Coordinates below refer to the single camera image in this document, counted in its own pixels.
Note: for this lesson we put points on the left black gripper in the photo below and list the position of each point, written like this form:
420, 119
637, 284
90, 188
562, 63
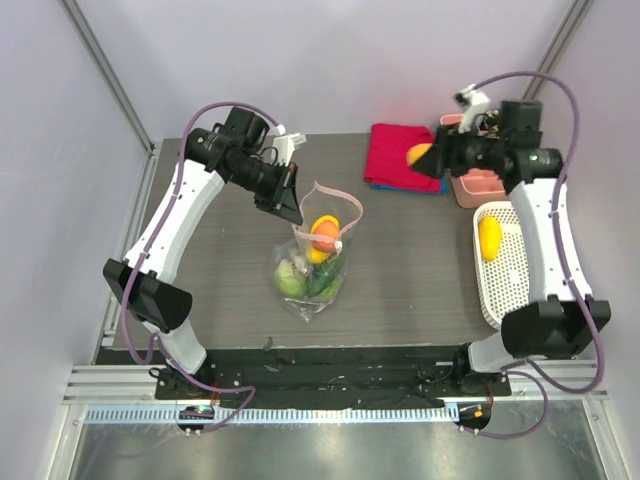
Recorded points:
283, 197

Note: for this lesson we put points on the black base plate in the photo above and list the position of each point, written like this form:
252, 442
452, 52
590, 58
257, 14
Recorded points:
332, 378

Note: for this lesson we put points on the clear pink zip top bag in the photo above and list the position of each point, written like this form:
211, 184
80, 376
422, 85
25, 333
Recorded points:
321, 200

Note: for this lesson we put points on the green toy cucumber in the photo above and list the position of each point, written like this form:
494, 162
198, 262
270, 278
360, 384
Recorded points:
324, 274

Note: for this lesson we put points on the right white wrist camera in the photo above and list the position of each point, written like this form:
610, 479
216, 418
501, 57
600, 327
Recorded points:
473, 102

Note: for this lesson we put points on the yellow toy corn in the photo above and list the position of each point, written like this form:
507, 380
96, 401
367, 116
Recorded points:
490, 238

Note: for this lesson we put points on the grey toy fish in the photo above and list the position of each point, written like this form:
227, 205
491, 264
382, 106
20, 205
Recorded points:
301, 263

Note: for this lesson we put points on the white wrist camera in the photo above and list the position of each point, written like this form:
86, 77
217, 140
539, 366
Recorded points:
473, 102
286, 144

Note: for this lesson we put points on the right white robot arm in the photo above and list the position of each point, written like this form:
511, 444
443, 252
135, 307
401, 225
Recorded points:
561, 317

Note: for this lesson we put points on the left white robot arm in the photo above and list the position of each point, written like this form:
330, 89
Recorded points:
143, 281

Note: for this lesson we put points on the pink divided organizer tray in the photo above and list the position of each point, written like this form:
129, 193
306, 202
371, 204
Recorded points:
476, 188

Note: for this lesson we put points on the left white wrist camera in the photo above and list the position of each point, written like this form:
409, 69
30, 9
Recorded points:
286, 144

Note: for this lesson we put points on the slotted cable duct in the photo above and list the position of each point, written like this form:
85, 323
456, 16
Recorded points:
200, 414

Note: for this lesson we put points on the blue folded cloth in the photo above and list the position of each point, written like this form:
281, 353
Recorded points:
438, 187

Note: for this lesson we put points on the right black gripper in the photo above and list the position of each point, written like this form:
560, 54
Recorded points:
445, 151

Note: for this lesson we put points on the red folded cloth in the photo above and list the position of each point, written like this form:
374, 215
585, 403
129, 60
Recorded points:
386, 156

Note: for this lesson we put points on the white perforated basket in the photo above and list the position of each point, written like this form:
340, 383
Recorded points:
503, 283

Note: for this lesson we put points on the red orange toy fruit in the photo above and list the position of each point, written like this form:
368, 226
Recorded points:
331, 231

